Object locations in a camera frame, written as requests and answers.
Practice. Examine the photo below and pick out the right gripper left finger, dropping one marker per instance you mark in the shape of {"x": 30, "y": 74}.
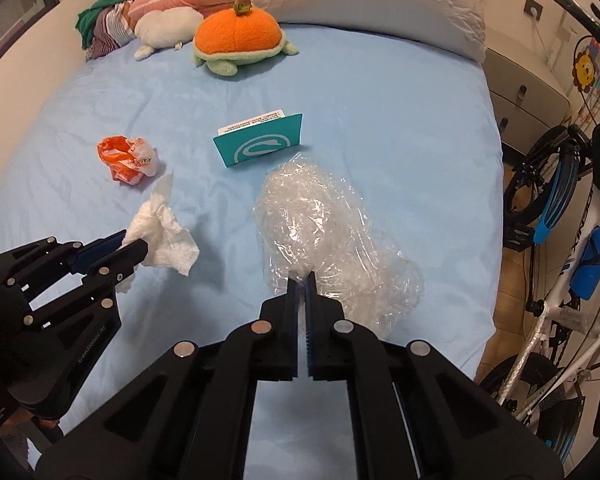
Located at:
{"x": 279, "y": 353}

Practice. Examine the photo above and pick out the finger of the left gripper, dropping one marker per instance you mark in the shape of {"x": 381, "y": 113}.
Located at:
{"x": 97, "y": 250}
{"x": 117, "y": 269}

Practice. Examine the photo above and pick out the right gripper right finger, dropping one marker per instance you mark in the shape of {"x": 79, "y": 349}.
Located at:
{"x": 324, "y": 360}

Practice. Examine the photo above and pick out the white tissue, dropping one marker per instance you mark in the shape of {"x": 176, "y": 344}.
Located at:
{"x": 169, "y": 244}

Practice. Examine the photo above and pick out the orange white wrapper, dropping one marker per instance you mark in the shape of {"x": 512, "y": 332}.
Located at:
{"x": 128, "y": 160}

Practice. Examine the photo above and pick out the clear plastic wrap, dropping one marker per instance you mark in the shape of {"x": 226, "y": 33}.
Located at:
{"x": 311, "y": 222}

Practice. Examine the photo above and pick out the teal folded card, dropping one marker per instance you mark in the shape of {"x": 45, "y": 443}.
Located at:
{"x": 262, "y": 135}

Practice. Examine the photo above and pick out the light blue bed sheet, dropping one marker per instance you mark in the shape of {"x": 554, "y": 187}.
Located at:
{"x": 410, "y": 127}

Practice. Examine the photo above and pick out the striped folded clothes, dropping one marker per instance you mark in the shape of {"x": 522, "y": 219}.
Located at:
{"x": 113, "y": 29}

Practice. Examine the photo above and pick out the white plush toy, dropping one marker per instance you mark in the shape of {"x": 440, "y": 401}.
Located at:
{"x": 168, "y": 29}

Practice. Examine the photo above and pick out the orange green turtle plush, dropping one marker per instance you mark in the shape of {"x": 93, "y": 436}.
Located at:
{"x": 239, "y": 36}

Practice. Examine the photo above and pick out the blue water bottle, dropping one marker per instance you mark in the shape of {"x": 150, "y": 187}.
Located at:
{"x": 587, "y": 275}

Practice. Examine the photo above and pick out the white blue bicycle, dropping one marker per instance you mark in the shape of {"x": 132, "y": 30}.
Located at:
{"x": 550, "y": 37}

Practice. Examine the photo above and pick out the beige nightstand drawers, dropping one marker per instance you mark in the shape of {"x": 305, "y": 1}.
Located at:
{"x": 526, "y": 97}

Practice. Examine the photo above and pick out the lion wall sticker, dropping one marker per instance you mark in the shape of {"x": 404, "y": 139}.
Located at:
{"x": 585, "y": 67}

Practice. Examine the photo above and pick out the wall power socket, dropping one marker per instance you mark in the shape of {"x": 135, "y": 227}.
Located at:
{"x": 533, "y": 9}

